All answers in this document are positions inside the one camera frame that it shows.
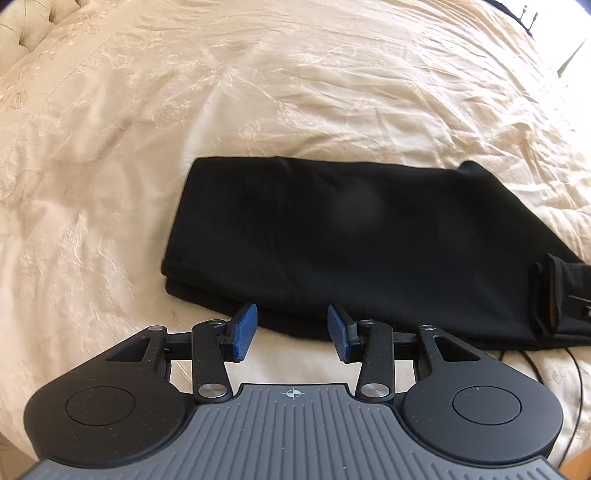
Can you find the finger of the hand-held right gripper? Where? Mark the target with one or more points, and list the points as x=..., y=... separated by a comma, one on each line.
x=575, y=307

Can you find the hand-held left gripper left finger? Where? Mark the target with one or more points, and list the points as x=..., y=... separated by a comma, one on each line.
x=242, y=332

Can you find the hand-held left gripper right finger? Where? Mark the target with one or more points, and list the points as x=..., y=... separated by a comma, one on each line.
x=341, y=333

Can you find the black pants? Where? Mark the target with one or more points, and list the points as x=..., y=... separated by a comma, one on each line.
x=346, y=240

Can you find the cream embroidered bedspread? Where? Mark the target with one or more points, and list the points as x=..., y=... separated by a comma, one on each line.
x=231, y=92

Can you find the cream tufted headboard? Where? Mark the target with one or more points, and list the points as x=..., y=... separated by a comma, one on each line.
x=18, y=32

